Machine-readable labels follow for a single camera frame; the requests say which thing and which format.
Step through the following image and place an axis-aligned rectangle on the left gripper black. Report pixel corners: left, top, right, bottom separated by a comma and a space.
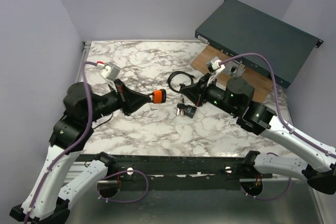
85, 78, 152, 123

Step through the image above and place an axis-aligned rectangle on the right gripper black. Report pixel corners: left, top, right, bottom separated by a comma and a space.
180, 72, 238, 116

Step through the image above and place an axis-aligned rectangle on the black padlock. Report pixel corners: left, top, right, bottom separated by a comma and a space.
183, 105, 197, 119

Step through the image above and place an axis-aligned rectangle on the black padlock key bunch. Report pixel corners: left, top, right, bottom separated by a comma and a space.
176, 103, 184, 116

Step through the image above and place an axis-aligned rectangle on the orange padlock with keys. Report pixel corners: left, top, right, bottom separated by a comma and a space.
149, 89, 166, 104

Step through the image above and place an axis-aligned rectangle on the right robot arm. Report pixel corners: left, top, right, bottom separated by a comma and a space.
180, 74, 335, 195

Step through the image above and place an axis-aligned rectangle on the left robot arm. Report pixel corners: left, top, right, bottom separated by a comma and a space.
10, 79, 152, 223

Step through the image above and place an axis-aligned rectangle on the wooden board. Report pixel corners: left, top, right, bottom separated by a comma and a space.
191, 46, 273, 102

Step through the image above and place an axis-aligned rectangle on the black coiled cable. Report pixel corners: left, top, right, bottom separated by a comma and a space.
166, 71, 196, 94

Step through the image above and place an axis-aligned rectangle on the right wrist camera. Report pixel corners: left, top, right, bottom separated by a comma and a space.
206, 57, 225, 86

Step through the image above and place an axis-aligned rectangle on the small grey stand camera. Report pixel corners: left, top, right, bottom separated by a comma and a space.
224, 61, 246, 77

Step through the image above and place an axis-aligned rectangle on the dark teal network switch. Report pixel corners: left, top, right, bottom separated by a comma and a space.
195, 0, 323, 89

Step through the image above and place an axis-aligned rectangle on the black mounting rail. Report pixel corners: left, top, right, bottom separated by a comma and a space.
98, 155, 272, 191

